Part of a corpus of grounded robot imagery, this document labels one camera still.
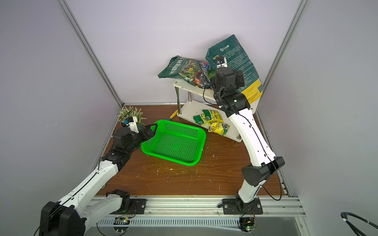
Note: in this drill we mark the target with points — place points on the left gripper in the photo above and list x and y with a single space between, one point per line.
149 134

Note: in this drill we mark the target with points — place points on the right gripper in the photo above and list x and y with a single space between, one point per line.
220 68

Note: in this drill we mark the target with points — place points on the blue and green fertilizer bag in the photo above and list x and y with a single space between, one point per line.
207 72

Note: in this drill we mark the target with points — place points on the large dark green soil bag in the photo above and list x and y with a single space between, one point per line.
237 59

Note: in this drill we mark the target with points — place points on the yellow green small fertilizer bag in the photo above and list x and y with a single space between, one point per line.
208 117

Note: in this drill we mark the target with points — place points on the green flower print soil bag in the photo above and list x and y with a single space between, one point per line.
182 68

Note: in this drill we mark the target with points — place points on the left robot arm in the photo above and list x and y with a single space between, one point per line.
71 216

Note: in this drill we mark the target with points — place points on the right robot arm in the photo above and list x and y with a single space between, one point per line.
263 161

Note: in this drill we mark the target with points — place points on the white two-tier shelf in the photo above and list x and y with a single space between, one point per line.
192 108

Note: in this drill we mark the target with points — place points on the potted plant in grey pot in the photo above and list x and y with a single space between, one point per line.
131 112

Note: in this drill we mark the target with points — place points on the green plastic basket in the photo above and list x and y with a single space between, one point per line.
176 142

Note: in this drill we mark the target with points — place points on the left controller board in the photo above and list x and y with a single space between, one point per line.
121 225

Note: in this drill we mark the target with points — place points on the controller board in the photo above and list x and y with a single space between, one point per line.
121 225
247 224

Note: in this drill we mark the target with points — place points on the right controller board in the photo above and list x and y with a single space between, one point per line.
247 224

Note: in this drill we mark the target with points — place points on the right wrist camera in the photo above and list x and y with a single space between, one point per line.
221 62

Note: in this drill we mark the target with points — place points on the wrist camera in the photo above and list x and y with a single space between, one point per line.
221 62
131 123

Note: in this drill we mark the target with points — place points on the yellow tool handle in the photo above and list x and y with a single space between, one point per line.
173 115

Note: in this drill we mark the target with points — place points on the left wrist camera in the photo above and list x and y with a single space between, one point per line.
131 123

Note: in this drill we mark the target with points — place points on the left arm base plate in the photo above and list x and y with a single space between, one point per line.
132 206

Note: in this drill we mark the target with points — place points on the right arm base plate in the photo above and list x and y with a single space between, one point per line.
237 206

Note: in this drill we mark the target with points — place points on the aluminium mounting rail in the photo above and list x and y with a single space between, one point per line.
194 211

